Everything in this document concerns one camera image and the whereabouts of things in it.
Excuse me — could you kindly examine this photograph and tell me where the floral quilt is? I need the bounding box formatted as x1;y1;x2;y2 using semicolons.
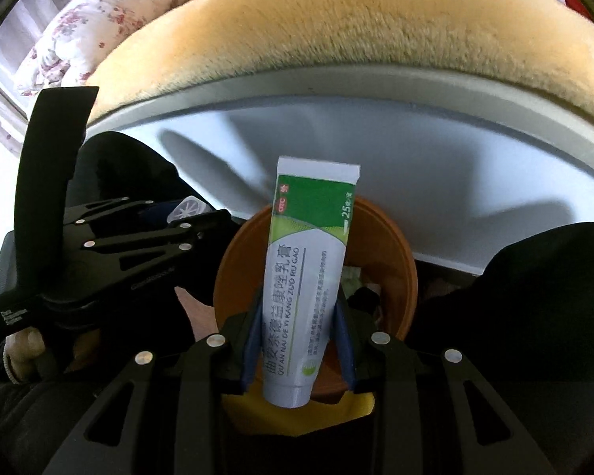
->
17;0;258;97

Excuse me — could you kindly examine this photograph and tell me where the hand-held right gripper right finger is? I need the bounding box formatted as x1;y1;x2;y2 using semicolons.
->
333;291;558;475

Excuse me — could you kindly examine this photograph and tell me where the white crumpled paper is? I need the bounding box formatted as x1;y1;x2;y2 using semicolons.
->
344;264;382;298

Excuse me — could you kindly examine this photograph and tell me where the green white ointment tube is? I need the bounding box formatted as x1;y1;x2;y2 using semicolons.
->
263;156;361;409

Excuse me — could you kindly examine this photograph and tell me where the brown round object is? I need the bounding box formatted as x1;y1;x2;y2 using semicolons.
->
213;197;419;404

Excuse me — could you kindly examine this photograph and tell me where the person's left forearm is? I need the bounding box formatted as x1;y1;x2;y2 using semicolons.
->
0;317;129;475

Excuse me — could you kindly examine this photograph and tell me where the striped floral bedsheet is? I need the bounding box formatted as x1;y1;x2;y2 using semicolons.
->
0;72;30;156

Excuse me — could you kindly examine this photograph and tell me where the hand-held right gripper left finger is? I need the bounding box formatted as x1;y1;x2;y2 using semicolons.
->
42;299;265;475

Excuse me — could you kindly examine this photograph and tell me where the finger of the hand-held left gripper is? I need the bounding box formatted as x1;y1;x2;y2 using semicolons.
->
63;197;159;232
82;208;234;279

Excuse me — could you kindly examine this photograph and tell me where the yellow plastic item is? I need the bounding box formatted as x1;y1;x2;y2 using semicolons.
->
232;388;377;429

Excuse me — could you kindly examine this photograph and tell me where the blue white packet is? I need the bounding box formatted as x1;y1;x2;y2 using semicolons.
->
141;197;213;226

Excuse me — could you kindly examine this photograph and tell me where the person's right leg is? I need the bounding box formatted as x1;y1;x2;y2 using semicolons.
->
406;222;594;387

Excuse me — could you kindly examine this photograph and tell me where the tan plush cushion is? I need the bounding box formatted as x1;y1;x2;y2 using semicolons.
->
84;0;594;134

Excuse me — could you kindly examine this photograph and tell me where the person's left hand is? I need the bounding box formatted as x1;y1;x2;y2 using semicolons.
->
0;329;48;384

